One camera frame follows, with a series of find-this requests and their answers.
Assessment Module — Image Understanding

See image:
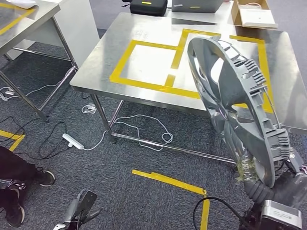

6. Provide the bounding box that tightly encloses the black floor cable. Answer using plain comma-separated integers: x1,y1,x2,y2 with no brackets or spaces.
0,115,71,161

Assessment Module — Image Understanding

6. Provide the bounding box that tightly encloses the cardboard box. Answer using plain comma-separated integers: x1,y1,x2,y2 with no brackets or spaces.
231,0,279,30

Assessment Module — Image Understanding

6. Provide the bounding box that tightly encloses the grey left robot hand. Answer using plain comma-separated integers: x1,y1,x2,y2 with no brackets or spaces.
74,190,101,224

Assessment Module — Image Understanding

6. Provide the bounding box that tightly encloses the steel side table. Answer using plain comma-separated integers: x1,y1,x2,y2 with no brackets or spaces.
0,0,79,123

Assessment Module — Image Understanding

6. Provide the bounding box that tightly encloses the grey plastic wheel hubcap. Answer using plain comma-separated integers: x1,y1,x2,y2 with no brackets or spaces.
187,35,290,188

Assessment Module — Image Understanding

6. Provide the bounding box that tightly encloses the grey laptop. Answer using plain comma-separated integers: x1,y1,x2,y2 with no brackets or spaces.
171,0,223,14

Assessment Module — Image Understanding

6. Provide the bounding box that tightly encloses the yellow floor tape piece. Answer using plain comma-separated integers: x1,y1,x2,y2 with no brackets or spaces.
0,129,26,152

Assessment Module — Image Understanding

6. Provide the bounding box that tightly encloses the white power strip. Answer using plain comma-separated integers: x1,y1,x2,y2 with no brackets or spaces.
62,133,85,150

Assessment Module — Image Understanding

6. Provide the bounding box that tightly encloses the black camera cable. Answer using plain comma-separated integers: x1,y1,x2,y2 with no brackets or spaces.
193,196,262,230

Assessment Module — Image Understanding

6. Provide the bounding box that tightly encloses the steel workbench table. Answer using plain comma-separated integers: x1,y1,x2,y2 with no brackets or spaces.
70,12,307,169

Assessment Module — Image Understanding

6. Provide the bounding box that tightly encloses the white flat object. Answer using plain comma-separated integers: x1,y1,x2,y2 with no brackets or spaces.
6,0,36,10

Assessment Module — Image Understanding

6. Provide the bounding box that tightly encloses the yellow tape strip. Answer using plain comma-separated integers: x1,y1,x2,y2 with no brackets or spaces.
0,2,36,36

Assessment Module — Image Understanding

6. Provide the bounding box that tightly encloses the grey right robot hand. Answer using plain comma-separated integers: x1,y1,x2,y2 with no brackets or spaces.
236,149,307,207

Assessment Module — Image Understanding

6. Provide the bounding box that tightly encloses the thin white cable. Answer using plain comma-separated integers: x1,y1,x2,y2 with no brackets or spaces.
0,67,77,102

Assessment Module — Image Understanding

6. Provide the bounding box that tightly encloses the black zip case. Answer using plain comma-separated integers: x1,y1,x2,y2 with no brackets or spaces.
129,0,168,17

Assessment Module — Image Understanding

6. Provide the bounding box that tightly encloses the white booklet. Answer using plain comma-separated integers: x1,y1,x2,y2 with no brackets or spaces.
240,9,276,28

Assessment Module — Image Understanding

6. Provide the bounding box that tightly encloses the yellow tape outline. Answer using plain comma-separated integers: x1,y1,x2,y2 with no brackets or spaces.
109,28,274,114

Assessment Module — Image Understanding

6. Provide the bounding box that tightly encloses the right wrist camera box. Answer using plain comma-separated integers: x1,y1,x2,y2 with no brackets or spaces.
260,200,302,230

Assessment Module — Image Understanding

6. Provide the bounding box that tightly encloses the yellow floor tape corner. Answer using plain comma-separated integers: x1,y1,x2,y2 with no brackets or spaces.
132,169,211,230

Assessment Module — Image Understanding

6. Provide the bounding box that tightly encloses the white floor cable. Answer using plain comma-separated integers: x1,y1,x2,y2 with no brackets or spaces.
82,114,174,152

